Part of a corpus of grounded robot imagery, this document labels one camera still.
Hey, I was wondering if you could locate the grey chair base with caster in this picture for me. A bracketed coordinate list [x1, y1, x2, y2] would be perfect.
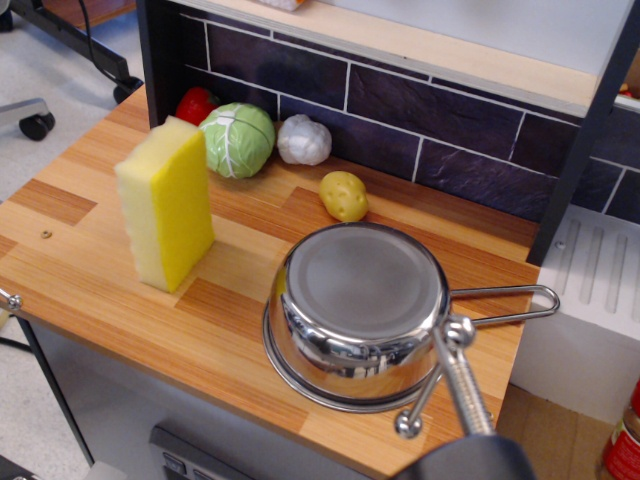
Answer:
[1, 98, 56, 141]

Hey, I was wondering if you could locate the chrome side knob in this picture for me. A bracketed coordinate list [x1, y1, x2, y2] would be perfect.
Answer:
[0, 289, 23, 311]

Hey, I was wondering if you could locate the black desk leg with caster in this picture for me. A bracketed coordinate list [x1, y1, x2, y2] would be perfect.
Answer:
[1, 0, 144, 104]

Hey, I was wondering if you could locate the wooden upper shelf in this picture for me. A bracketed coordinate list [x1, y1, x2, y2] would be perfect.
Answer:
[190, 1, 631, 117]

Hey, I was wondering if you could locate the upside-down stainless steel pot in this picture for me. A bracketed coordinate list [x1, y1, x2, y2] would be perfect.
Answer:
[263, 222, 560, 413]

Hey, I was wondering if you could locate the white toy garlic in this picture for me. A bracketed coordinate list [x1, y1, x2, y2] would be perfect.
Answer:
[277, 114, 332, 166]

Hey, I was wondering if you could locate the white toy sink drainboard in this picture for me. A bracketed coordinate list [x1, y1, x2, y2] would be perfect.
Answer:
[511, 206, 639, 423]

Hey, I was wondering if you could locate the chrome toy faucet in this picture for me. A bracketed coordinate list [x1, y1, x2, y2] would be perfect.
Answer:
[392, 314, 537, 480]

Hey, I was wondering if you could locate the red labelled spice jar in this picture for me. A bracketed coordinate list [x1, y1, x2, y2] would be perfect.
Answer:
[596, 383, 639, 480]

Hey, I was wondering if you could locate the red toy pepper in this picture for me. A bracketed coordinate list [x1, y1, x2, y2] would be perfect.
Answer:
[175, 87, 220, 126]

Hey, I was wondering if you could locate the yellow toy potato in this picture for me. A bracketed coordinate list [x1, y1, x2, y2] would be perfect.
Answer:
[319, 171, 369, 222]

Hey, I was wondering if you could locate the black frame post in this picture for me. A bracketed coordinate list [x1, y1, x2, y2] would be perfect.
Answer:
[526, 0, 639, 266]

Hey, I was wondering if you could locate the yellow rectangular sponge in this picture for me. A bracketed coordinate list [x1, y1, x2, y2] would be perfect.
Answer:
[115, 116, 215, 293]

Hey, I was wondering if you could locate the grey oven control panel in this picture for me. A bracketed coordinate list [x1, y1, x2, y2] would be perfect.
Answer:
[149, 426, 249, 480]

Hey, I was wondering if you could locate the green toy cabbage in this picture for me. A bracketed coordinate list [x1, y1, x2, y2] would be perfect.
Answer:
[199, 102, 276, 179]

